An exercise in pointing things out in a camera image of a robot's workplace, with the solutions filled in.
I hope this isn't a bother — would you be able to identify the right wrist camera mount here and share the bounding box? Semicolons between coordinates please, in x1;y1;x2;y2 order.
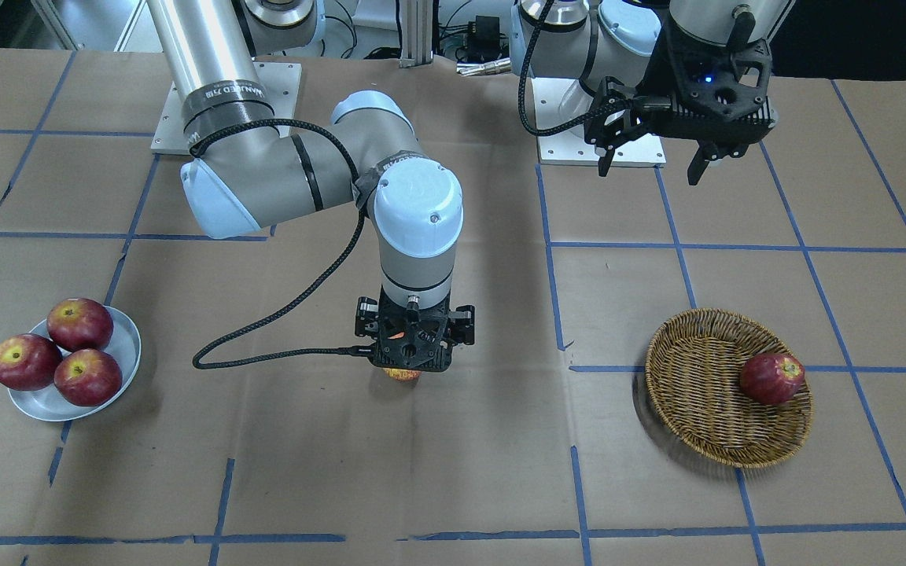
370;314;452;373

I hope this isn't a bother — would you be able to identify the yellow red apple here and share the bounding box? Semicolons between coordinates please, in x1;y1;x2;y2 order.
382;368;422;383

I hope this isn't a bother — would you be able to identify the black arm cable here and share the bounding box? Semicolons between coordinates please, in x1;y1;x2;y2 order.
190;118;379;370
517;0;603;138

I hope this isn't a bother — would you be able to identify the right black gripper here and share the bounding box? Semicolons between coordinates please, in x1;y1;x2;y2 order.
355;295;476;345

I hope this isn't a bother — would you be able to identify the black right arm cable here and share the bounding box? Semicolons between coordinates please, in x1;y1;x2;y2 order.
190;118;379;370

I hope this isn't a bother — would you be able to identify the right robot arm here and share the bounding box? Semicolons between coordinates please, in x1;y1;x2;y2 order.
149;1;463;311

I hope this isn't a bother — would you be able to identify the light blue plate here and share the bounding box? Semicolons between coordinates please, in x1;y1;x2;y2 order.
8;306;142;422

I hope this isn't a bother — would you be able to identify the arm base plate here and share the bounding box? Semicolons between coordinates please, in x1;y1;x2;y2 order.
151;61;302;155
531;78;668;167

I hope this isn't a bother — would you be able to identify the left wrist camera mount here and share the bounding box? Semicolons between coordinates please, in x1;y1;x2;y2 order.
636;1;788;146

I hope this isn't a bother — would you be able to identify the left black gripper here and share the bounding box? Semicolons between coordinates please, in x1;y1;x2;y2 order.
584;76;725;186

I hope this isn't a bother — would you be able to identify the red apple plate near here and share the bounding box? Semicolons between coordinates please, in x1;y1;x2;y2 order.
53;348;123;407

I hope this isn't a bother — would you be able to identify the red apple plate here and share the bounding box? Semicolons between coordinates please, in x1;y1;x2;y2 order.
53;348;123;407
46;297;114;352
0;333;63;391

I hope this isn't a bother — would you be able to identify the dark red apple in basket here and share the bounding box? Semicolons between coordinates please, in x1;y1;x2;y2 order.
739;352;805;406

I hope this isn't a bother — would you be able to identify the aluminium frame post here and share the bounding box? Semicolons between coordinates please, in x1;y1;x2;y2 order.
396;1;436;68

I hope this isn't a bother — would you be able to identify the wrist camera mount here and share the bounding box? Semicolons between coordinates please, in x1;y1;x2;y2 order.
370;314;452;373
636;1;788;146

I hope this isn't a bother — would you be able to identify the woven wicker basket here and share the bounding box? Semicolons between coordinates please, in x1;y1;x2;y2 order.
644;308;815;469

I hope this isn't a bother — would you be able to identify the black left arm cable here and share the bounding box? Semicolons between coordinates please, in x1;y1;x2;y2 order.
517;0;603;138

